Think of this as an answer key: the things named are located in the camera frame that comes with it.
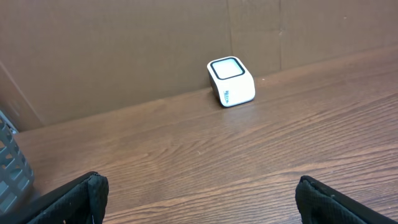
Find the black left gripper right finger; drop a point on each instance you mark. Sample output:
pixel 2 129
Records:
pixel 318 203

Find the grey plastic mesh basket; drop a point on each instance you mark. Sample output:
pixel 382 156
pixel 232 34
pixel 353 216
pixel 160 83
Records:
pixel 17 177

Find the white barcode scanner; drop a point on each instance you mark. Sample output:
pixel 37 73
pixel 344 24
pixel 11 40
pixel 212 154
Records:
pixel 231 82

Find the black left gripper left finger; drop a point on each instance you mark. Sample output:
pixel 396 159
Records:
pixel 82 200

